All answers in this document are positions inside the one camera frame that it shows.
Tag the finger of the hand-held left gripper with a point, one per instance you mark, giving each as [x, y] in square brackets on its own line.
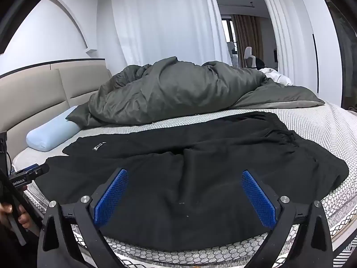
[40, 170]

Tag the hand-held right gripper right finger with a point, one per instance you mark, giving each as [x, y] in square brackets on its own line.
[259, 198]

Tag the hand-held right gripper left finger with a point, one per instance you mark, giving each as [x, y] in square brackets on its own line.
[110, 198]

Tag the black pants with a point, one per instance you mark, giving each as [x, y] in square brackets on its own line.
[195, 187]

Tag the person's left hand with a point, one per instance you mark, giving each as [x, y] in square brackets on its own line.
[24, 220]

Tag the light blue pillow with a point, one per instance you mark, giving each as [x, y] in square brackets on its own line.
[50, 135]

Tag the beige padded headboard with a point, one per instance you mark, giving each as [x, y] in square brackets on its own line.
[33, 97]

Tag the bed with white patterned mattress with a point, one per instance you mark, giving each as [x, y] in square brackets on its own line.
[320, 122]

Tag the white crumpled bedding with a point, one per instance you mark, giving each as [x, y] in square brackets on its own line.
[276, 76]

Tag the grey duvet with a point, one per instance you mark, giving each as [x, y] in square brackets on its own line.
[178, 92]

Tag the white office chair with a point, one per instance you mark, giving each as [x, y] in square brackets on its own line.
[249, 58]

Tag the brown curtain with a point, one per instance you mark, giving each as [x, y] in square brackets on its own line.
[248, 39]

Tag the dark glass door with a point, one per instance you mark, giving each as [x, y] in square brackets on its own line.
[343, 61]

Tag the white curtain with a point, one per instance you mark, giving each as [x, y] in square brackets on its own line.
[167, 25]
[290, 33]

